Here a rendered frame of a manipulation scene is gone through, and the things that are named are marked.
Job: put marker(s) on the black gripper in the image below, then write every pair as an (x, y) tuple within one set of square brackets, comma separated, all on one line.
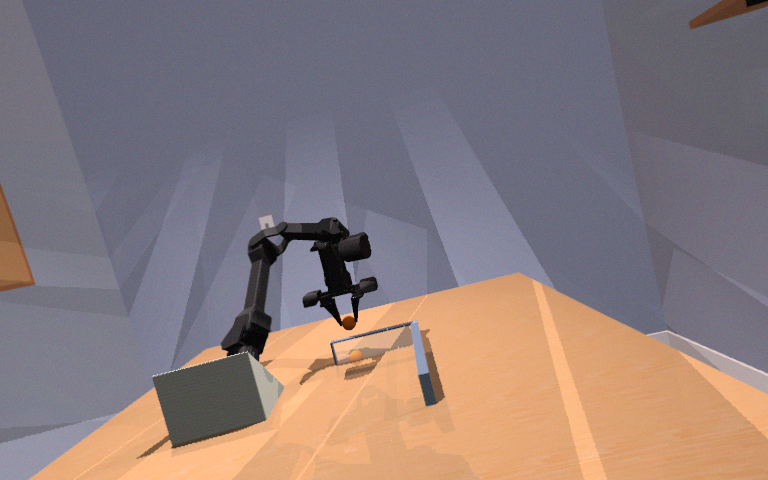
[(338, 281)]

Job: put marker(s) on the clear l-shaped low wall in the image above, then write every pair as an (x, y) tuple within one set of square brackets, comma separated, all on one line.
[(374, 344)]

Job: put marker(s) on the light blue l-shaped wall trim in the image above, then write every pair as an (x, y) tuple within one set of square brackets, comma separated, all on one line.
[(422, 369)]

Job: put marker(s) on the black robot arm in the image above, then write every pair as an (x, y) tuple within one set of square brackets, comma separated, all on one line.
[(250, 330)]

